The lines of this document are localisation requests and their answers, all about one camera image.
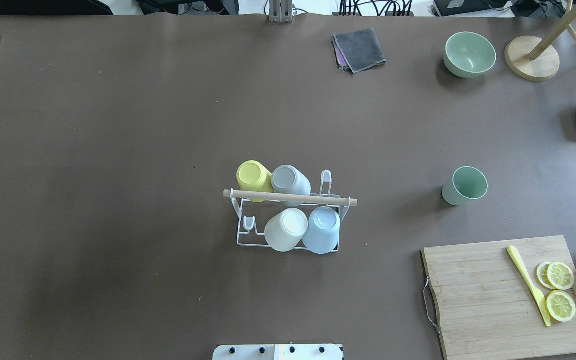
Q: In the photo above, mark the white plastic cup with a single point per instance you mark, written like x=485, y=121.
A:
x=285, y=230

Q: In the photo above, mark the yellow plastic knife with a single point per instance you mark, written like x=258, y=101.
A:
x=537, y=293

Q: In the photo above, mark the light blue plastic cup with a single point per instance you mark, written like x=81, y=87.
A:
x=322, y=235

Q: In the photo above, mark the lemon slice lower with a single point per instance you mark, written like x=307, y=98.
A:
x=561, y=306

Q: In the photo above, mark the wooden mug tree stand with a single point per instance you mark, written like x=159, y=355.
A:
x=535, y=59

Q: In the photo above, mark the green bowl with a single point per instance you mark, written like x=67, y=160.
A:
x=469, y=55

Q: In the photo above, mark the bamboo cutting board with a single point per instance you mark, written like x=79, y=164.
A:
x=484, y=308

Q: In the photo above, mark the green plastic cup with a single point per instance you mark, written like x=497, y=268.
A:
x=466, y=184

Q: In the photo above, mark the lemon slice upper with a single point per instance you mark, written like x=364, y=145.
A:
x=555, y=275

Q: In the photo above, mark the lemon slice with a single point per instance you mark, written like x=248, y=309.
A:
x=561, y=306
x=555, y=275

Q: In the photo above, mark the grey plastic cup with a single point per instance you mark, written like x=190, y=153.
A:
x=286, y=179

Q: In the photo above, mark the white wire cup rack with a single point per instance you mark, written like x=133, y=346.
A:
x=251, y=232

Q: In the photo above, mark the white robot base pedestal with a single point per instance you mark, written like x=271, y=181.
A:
x=316, y=351

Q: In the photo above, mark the grey folded cloth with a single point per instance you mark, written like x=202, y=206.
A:
x=357, y=51

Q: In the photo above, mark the yellow plastic cup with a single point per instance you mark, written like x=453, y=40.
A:
x=252, y=176

